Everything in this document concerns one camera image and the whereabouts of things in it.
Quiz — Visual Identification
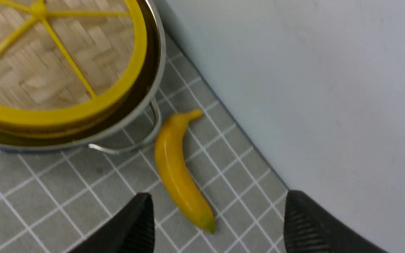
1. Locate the yellow banana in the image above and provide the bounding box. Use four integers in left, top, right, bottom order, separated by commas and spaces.
154, 109, 216, 234

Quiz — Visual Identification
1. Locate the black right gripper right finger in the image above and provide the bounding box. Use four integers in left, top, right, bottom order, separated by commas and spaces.
283, 190, 385, 253

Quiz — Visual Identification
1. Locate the stainless steel pot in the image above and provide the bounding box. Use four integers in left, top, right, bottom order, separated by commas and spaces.
0, 0, 166, 154

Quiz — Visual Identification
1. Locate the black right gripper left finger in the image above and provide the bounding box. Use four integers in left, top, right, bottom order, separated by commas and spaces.
71, 193, 155, 253

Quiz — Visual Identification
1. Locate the woven bamboo steamer lid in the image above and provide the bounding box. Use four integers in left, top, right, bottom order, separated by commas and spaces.
0, 0, 148, 128

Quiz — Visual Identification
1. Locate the yellow-rimmed bamboo steamer basket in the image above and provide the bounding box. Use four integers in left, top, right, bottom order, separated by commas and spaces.
0, 91, 131, 139

